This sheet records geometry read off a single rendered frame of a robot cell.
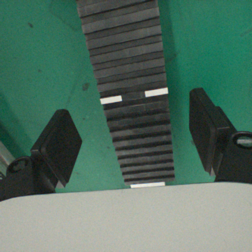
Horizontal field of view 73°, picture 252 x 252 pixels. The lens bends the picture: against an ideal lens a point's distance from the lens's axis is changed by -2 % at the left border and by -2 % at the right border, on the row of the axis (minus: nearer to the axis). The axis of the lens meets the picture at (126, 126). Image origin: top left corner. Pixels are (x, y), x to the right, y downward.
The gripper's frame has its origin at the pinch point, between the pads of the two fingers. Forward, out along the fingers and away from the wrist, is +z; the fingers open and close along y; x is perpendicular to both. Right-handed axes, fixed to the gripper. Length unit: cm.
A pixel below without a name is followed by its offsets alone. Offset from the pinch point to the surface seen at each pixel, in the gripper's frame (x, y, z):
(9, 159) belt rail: -6.9, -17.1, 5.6
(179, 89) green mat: -1.2, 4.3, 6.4
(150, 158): -5.4, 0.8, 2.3
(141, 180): -8.1, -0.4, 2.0
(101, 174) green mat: -12.3, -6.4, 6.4
